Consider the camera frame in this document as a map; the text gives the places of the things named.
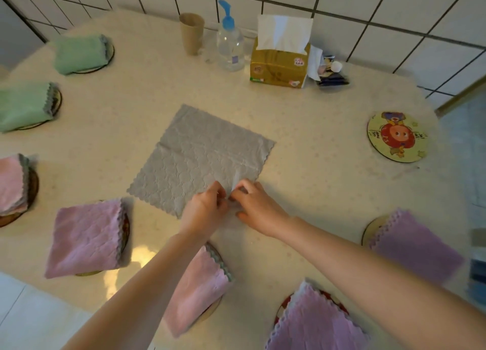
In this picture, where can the yellow tissue box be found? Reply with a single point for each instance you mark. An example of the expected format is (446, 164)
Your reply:
(279, 69)

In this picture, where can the person's left fingers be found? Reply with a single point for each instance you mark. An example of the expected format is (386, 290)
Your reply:
(216, 192)

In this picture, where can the brown paper cup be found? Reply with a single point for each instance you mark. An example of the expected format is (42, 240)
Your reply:
(191, 32)

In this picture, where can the folded green cloth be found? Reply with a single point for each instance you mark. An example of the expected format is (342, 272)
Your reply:
(79, 53)
(22, 106)

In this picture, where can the person's left hand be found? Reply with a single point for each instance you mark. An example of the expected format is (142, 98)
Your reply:
(203, 211)

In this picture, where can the clear blue pump bottle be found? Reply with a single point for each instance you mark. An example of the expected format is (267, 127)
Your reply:
(230, 44)

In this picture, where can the round cartoon print coaster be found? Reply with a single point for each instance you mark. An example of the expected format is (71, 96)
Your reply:
(397, 136)

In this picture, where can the person's right hand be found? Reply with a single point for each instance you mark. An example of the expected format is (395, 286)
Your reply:
(264, 211)

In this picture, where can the round wooden coaster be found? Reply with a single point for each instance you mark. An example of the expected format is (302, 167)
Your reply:
(57, 103)
(213, 311)
(125, 232)
(374, 227)
(110, 55)
(32, 190)

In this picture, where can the folded pink cloth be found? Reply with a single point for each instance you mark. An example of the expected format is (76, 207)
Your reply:
(85, 237)
(11, 182)
(197, 289)

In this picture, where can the person's left forearm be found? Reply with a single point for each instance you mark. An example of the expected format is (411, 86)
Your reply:
(144, 296)

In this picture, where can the person's right forearm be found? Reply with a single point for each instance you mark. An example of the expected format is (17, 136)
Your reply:
(379, 285)

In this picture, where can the white plastic wrapper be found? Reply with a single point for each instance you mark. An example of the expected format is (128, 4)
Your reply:
(315, 63)

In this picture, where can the folded purple cloth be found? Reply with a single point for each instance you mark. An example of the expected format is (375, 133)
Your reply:
(315, 323)
(415, 245)

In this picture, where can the small white round object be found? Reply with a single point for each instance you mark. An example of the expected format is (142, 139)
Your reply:
(336, 66)

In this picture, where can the round red white coaster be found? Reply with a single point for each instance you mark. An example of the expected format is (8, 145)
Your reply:
(283, 310)

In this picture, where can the person's right thumb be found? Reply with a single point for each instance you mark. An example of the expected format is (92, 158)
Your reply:
(246, 218)

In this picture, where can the grey textured cleaning cloth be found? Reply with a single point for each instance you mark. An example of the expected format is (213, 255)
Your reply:
(197, 152)

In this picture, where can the white tissue sheet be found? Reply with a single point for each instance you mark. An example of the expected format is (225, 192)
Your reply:
(283, 32)

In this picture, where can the dark small packet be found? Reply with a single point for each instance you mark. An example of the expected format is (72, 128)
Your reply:
(333, 79)

